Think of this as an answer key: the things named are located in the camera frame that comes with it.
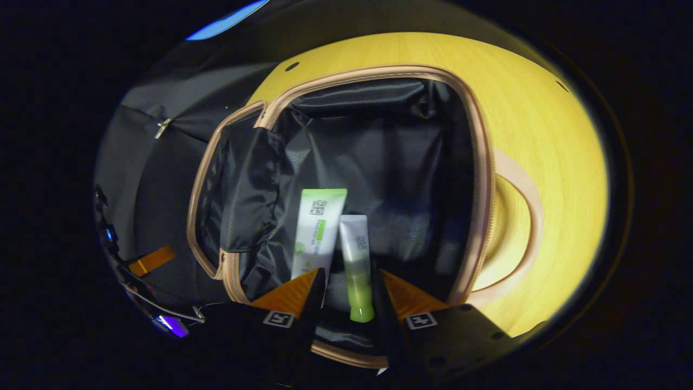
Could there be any pink suitcase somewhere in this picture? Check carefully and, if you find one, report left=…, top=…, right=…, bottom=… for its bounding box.
left=186, top=64, right=545, bottom=370

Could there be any small white green tube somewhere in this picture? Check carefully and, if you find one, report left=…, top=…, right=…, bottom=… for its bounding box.
left=338, top=214, right=376, bottom=323

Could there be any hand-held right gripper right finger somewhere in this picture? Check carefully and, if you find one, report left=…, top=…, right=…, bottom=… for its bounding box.
left=371, top=269, right=521, bottom=386

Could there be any large white green tube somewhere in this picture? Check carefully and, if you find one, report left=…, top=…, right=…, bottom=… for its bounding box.
left=291, top=188, right=348, bottom=283

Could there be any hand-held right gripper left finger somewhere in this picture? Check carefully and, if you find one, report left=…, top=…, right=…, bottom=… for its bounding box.
left=199, top=268, right=327, bottom=389

